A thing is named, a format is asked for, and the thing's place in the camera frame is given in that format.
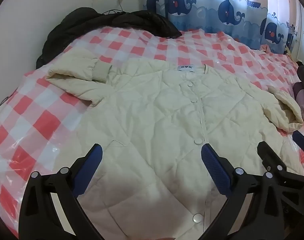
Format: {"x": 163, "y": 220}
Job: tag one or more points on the red white checked bed cover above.
{"x": 42, "y": 120}

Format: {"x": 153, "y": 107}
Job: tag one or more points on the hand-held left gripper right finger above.
{"x": 216, "y": 170}

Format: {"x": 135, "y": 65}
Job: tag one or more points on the cream quilted jacket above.
{"x": 154, "y": 120}

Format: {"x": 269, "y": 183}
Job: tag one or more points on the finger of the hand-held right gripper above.
{"x": 301, "y": 142}
{"x": 270, "y": 156}

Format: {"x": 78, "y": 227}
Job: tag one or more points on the blue whale print curtain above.
{"x": 204, "y": 10}

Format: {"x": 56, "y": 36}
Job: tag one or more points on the black jacket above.
{"x": 132, "y": 20}

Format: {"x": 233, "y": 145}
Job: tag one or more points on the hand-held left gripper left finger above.
{"x": 90, "y": 165}

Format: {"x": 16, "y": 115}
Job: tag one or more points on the orange cloth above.
{"x": 265, "y": 48}

